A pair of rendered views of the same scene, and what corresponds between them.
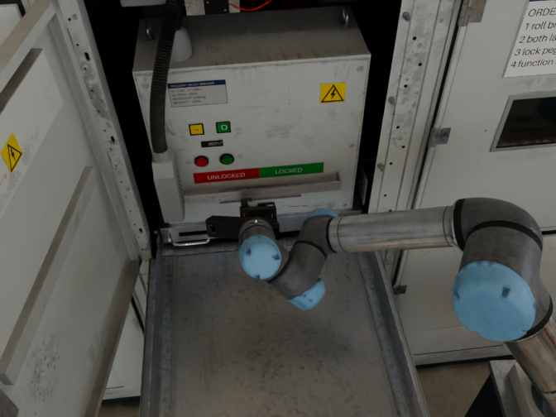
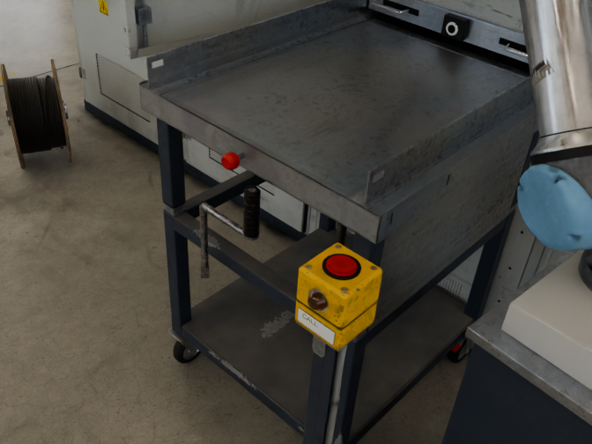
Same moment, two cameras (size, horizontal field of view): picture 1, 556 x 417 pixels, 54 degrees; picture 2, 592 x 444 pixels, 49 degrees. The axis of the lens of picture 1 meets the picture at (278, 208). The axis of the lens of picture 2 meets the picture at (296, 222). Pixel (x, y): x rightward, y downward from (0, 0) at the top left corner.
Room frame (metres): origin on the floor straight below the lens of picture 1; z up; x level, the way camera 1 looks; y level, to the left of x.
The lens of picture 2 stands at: (-0.40, -0.83, 1.44)
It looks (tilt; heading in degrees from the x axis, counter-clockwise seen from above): 37 degrees down; 46
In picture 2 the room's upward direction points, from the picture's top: 4 degrees clockwise
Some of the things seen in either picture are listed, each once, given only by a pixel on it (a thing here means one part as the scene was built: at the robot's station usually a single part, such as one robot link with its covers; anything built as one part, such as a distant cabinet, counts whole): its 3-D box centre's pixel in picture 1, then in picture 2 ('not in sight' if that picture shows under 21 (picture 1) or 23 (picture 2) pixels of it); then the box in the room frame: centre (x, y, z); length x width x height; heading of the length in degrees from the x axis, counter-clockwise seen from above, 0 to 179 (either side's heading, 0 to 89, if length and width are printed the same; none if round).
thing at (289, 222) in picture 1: (261, 220); (462, 24); (0.98, 0.05, 0.89); 0.54 x 0.05 x 0.06; 95
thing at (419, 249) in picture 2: not in sight; (341, 233); (0.59, 0.01, 0.46); 0.64 x 0.58 x 0.66; 5
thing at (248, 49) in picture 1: (250, 89); not in sight; (1.22, 0.07, 1.15); 0.51 x 0.50 x 0.48; 5
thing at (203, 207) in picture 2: not in sight; (226, 237); (0.23, 0.00, 0.63); 0.17 x 0.03 x 0.30; 95
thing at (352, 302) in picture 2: not in sight; (337, 295); (0.10, -0.42, 0.85); 0.08 x 0.08 x 0.10; 5
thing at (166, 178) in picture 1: (169, 184); not in sight; (0.88, 0.25, 1.14); 0.08 x 0.05 x 0.17; 5
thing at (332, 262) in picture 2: not in sight; (341, 268); (0.10, -0.42, 0.90); 0.04 x 0.04 x 0.02
